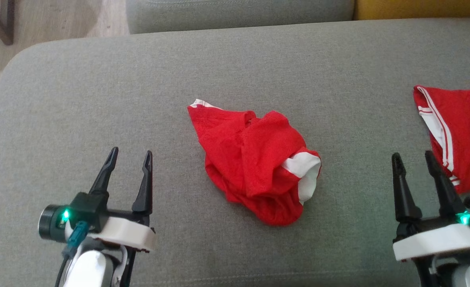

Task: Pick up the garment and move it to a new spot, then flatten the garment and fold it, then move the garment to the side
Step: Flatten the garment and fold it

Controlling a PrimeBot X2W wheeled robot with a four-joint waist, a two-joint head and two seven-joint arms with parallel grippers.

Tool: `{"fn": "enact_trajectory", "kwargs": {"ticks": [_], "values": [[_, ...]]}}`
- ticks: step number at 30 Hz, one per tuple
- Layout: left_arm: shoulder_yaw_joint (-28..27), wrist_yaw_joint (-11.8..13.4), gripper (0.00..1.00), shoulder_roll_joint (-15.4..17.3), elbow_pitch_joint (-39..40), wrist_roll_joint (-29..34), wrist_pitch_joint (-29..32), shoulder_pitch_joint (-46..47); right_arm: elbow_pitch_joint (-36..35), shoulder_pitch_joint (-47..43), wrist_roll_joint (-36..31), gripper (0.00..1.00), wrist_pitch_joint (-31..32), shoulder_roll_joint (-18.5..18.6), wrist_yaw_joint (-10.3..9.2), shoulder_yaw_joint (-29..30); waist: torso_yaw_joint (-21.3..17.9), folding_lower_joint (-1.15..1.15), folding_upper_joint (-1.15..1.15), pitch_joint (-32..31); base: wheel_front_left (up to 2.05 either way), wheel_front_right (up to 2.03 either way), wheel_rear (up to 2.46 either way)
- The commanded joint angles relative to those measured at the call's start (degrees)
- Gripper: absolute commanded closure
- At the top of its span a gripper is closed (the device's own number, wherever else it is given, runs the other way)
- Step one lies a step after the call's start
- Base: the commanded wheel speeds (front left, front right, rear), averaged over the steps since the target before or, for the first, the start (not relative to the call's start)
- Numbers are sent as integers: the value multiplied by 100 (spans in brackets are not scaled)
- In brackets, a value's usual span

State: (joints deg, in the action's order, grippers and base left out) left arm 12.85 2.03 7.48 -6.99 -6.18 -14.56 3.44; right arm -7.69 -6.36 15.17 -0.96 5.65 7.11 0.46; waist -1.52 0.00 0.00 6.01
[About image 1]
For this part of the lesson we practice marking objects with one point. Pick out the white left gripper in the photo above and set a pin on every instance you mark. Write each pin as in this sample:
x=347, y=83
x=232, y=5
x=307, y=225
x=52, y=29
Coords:
x=129, y=235

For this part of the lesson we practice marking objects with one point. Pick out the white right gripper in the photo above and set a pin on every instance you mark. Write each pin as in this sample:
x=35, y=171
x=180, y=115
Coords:
x=438, y=241

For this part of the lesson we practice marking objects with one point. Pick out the red printed basketball jersey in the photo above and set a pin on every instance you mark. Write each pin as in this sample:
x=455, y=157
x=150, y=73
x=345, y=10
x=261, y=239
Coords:
x=466, y=131

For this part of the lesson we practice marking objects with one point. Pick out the red shorts with white band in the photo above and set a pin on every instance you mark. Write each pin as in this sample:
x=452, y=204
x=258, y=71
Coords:
x=251, y=163

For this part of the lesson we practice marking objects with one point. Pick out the grey fabric sofa seat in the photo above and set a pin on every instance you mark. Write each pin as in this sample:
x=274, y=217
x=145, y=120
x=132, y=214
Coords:
x=235, y=67

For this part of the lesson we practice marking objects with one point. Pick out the yellow cushion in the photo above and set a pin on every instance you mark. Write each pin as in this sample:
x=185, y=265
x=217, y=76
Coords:
x=418, y=8

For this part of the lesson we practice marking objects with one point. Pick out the grey sofa cushion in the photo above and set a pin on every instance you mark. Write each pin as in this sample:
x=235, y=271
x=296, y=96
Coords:
x=239, y=14

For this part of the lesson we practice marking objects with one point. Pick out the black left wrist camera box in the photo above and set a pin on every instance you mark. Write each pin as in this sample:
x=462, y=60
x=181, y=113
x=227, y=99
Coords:
x=89, y=209

